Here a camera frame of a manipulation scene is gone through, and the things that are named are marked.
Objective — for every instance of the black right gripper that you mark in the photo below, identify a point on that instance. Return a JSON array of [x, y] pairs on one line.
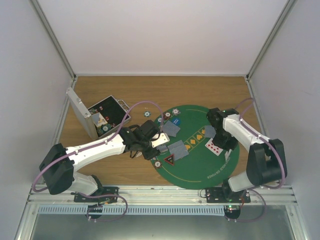
[[231, 145]]

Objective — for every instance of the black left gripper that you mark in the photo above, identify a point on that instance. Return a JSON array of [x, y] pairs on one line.
[[149, 155]]

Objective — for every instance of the face-up red diamonds card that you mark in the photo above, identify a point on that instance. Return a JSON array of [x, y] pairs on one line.
[[213, 148]]

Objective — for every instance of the red 100 chip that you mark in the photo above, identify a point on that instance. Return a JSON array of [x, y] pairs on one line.
[[157, 164], [167, 115]]

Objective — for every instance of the blue playing card deck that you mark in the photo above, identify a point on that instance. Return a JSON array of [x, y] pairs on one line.
[[162, 148]]

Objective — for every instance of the black red triangular all-in button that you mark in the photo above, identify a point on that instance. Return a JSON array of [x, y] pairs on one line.
[[170, 159]]

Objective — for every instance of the blue 50 chips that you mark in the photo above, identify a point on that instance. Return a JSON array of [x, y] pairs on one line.
[[160, 120]]

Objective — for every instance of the blue green 50 chip stack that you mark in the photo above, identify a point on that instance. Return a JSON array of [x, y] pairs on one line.
[[147, 114]]

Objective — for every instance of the blue small blind button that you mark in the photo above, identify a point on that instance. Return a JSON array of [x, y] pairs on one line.
[[176, 121]]

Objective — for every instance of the blue orange 10 chip stack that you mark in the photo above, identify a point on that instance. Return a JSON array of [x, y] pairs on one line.
[[175, 111]]

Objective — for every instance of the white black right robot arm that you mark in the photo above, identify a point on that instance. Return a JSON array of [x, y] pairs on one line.
[[266, 163]]

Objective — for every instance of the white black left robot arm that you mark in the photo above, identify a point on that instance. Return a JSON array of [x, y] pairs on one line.
[[60, 167]]

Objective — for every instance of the round green poker mat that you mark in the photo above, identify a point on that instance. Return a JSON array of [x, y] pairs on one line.
[[201, 168]]

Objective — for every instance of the chip stack inside case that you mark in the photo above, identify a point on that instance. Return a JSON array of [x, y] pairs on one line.
[[105, 128]]

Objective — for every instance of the silver aluminium poker case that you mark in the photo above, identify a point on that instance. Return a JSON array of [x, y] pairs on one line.
[[107, 111]]

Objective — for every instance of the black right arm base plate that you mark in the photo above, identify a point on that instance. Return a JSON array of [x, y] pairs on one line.
[[218, 195]]

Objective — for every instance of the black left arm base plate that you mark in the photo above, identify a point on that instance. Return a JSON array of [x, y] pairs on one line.
[[106, 190]]

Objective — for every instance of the grey slotted cable duct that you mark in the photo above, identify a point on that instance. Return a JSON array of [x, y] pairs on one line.
[[175, 210]]

